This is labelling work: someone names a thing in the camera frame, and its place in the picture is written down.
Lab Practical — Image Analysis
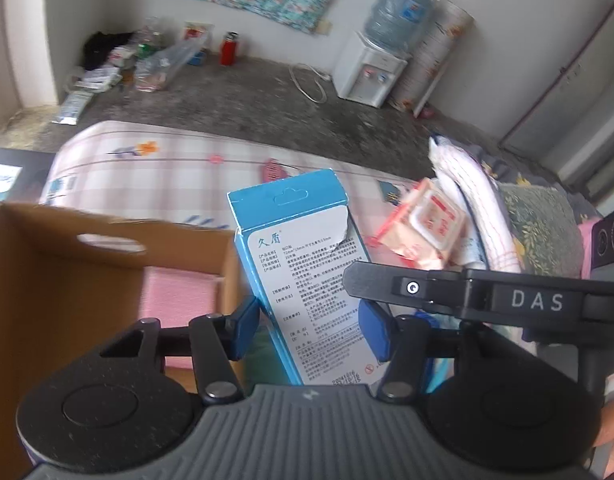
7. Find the grey cabinet door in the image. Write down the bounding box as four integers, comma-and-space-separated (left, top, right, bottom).
502, 0, 614, 196

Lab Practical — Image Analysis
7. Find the green leaf pattern pillow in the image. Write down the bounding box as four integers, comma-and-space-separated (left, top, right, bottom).
497, 180, 588, 281

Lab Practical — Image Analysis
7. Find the silver plastic packet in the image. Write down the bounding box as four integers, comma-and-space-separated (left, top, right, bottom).
52, 91, 95, 126

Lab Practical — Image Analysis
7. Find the rolled floral mat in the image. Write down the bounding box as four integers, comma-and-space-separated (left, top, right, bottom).
389, 0, 475, 113

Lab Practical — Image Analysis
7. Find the white cable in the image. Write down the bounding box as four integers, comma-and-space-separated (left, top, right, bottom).
289, 63, 333, 103

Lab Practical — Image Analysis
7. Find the black bag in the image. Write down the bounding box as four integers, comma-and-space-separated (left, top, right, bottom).
82, 31, 133, 71

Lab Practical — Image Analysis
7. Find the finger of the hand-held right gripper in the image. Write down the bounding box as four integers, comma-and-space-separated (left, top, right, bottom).
342, 260, 468, 314

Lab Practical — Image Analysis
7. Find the brown cardboard box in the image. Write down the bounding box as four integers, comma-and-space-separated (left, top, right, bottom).
0, 201, 253, 480

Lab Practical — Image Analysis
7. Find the red thermos bottle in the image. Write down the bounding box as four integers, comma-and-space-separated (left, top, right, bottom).
219, 31, 240, 67

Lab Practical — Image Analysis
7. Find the white water dispenser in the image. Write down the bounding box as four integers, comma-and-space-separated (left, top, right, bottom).
333, 30, 409, 108

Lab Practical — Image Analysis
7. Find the plaid floral bed sheet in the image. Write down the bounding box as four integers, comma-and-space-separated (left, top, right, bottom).
40, 120, 488, 271

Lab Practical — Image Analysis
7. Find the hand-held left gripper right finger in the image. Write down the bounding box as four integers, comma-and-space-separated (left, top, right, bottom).
358, 300, 512, 403

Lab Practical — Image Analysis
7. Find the blue water jug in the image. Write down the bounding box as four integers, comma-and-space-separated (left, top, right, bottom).
363, 0, 435, 53

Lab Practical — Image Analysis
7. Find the white stitched quilt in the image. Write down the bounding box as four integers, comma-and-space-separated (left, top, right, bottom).
427, 135, 525, 276

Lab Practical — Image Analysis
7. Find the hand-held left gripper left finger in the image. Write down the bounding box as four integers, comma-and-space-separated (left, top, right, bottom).
100, 296, 260, 406

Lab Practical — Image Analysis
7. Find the red white wet wipes pack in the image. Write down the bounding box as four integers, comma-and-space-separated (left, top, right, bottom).
369, 177, 470, 271

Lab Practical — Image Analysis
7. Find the blue white paper box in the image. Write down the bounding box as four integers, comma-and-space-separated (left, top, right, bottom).
226, 169, 388, 387

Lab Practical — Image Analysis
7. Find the pink folded cloth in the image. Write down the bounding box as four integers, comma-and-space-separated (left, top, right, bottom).
143, 266, 223, 372

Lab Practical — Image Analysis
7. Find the dark appliance box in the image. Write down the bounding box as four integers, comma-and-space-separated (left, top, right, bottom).
0, 147, 55, 211

